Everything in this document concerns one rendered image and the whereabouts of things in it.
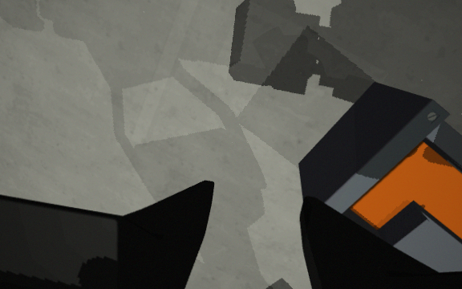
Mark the green flat mat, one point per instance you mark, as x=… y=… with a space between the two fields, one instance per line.
x=373 y=136

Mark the orange l-shaped part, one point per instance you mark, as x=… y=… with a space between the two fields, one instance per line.
x=422 y=176

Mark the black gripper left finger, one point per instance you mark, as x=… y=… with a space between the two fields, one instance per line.
x=47 y=246

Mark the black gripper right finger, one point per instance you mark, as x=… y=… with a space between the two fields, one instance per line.
x=340 y=254

